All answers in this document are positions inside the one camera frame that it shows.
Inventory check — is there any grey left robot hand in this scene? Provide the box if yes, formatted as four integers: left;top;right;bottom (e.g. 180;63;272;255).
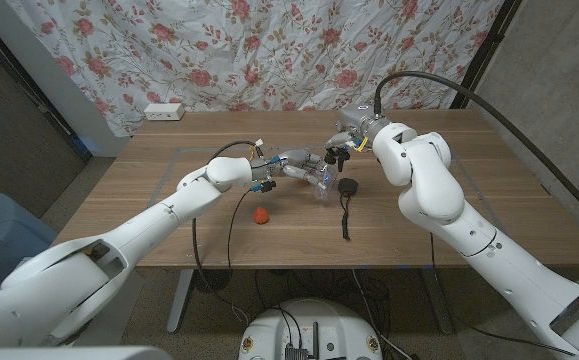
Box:
268;148;339;191

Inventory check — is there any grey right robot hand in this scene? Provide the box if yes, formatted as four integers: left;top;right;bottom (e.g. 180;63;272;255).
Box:
324;105;394;151

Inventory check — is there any clear spray bottle black sprayer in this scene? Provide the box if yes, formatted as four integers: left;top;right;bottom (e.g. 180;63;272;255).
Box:
312;147;353;202

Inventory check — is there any floral backdrop cloth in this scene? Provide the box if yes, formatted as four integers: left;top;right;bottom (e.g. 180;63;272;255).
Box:
6;0;505;139

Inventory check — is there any white power strip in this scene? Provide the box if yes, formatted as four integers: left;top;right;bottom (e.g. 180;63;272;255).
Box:
143;102;186;122

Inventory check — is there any black round floor base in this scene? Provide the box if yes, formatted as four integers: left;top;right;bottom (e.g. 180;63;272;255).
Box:
191;268;234;295

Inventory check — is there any black backdrop stand pole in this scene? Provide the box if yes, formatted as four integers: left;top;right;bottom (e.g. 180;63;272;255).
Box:
449;0;524;110

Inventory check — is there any white robot torso base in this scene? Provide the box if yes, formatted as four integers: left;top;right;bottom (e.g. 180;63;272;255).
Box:
238;298;384;360

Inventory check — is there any grey table leg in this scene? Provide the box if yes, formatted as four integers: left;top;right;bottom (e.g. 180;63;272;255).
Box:
166;267;195;335
421;267;455;335

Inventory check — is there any black round gadget with lanyard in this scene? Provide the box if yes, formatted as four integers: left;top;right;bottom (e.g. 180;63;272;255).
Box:
337;177;360;242

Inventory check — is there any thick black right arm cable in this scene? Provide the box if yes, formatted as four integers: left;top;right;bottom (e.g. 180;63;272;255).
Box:
373;70;579;231

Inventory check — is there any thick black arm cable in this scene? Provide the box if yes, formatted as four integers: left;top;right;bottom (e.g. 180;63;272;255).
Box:
191;140;265;324
373;70;579;231

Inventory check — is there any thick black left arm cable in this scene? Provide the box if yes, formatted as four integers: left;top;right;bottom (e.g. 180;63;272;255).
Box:
191;140;265;324

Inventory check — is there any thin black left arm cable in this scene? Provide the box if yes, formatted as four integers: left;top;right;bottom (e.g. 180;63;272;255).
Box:
225;189;254;274

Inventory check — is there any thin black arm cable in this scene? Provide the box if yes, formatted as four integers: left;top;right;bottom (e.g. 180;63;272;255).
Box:
428;232;578;357
225;189;254;274

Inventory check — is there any black floor cable bundle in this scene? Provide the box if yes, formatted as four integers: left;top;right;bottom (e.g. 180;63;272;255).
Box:
253;268;395;351

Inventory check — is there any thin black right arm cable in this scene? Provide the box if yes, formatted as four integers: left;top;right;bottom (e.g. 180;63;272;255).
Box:
428;232;578;357

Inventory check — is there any white floor cable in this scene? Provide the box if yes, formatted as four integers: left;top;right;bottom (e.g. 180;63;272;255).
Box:
351;269;415;360

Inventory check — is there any white wall pillar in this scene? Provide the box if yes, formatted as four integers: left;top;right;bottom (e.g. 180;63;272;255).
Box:
0;0;130;159

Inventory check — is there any black frame bar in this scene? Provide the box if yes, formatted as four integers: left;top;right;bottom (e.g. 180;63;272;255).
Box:
0;9;94;162

